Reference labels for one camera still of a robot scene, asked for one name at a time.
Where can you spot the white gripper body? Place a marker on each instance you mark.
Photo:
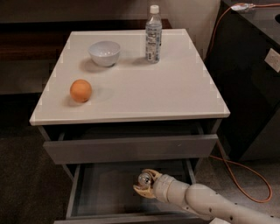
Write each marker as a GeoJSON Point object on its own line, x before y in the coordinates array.
{"type": "Point", "coordinates": [162, 186]}

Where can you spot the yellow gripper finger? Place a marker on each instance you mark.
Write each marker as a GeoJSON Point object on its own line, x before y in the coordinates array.
{"type": "Point", "coordinates": [154, 174]}
{"type": "Point", "coordinates": [144, 191]}

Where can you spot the grey drawer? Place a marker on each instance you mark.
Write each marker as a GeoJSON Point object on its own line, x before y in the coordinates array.
{"type": "Point", "coordinates": [130, 149]}
{"type": "Point", "coordinates": [104, 194]}

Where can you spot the red coke can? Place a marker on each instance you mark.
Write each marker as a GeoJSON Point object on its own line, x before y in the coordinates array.
{"type": "Point", "coordinates": [144, 179]}

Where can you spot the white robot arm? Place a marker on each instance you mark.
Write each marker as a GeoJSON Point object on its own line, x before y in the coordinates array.
{"type": "Point", "coordinates": [197, 199]}

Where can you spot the grey top drawer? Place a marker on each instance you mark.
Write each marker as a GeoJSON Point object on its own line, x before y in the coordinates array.
{"type": "Point", "coordinates": [130, 149]}

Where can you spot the white-topped grey drawer cabinet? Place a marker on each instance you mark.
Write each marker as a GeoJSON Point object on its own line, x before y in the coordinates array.
{"type": "Point", "coordinates": [132, 98]}

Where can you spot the orange fruit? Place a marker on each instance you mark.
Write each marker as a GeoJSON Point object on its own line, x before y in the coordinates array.
{"type": "Point", "coordinates": [80, 90]}

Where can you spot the white bowl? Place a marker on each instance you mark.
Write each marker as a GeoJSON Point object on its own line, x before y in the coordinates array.
{"type": "Point", "coordinates": [104, 53]}

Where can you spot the clear plastic water bottle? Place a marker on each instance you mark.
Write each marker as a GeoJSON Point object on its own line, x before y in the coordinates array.
{"type": "Point", "coordinates": [153, 30]}

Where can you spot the white wall outlet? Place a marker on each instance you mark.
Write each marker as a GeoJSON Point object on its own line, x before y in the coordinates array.
{"type": "Point", "coordinates": [273, 59]}

